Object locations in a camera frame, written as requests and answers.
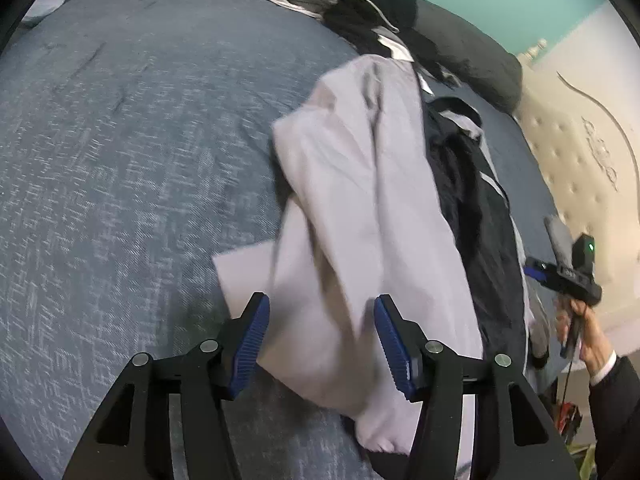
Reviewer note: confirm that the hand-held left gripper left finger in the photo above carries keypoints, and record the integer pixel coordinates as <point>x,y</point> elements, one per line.
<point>247,345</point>

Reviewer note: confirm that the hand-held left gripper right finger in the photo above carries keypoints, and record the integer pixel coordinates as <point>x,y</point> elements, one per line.
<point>392,350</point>

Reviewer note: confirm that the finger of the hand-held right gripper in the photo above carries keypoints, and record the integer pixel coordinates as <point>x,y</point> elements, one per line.
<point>537,270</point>

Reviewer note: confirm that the grey jacket with black trim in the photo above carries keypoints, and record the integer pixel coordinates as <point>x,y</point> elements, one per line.
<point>350,210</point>

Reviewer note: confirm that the person's right forearm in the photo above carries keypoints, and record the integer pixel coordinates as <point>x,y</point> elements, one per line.
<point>617,410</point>

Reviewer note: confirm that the person's right hand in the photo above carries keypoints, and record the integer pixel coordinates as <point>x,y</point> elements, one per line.
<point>597,345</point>

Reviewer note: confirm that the grey-blue cloth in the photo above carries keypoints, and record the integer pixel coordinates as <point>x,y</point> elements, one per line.
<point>559,240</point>

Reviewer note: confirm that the cream tufted headboard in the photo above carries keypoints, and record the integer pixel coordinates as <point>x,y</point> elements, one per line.
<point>575,170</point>

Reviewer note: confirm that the orange and black tool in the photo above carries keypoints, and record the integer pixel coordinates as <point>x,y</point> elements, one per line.
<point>570,420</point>

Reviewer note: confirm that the yellow-green bag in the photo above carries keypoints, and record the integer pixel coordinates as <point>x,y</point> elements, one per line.
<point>586,465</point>

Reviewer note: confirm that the dark grey pillow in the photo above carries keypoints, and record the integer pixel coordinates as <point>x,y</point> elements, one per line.
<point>475,60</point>

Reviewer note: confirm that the blue woven bedspread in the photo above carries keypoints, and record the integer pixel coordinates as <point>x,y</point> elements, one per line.
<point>125,160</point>

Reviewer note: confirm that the white garment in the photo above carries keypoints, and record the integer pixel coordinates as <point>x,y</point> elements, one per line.
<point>395,45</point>

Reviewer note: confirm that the black garment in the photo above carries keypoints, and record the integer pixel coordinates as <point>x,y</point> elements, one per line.
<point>360,20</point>

